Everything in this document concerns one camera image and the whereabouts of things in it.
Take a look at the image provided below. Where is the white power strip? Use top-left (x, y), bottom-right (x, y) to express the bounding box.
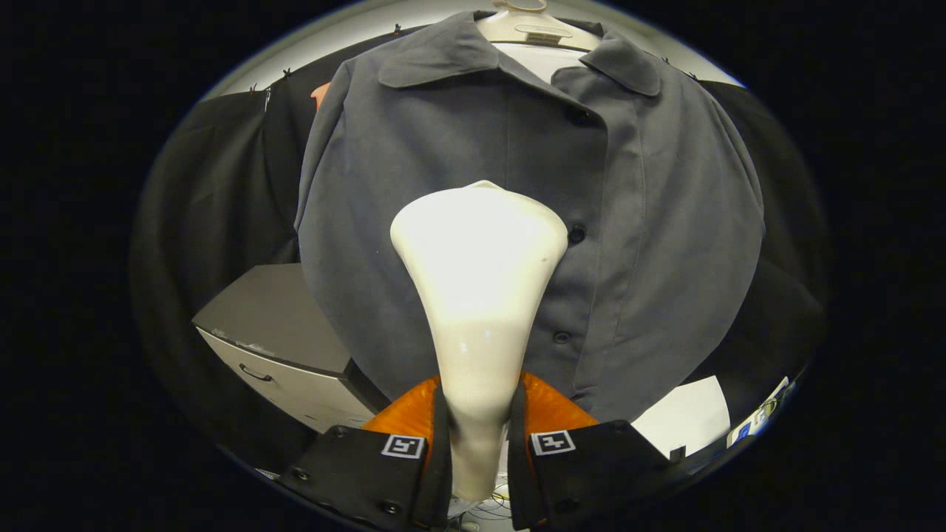
top-left (726, 377), bottom-right (792, 449)

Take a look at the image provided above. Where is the grey button-up shirt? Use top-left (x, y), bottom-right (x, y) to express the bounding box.
top-left (294, 11), bottom-right (766, 423)

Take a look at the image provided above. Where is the white garment steamer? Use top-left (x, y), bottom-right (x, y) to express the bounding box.
top-left (389, 180), bottom-right (570, 503)

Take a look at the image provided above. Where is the white table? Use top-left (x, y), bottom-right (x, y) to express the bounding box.
top-left (632, 375), bottom-right (732, 459)

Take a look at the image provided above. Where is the white mannequin torso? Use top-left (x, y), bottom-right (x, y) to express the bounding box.
top-left (473, 0), bottom-right (603, 83)

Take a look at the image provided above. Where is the grey drawer cabinet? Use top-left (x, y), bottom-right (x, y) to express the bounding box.
top-left (192, 264), bottom-right (389, 434)

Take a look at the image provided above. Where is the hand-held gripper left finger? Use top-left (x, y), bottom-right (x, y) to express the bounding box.
top-left (277, 373), bottom-right (453, 531)

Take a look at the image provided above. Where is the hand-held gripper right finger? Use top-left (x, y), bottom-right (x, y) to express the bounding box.
top-left (506, 369), bottom-right (684, 531)

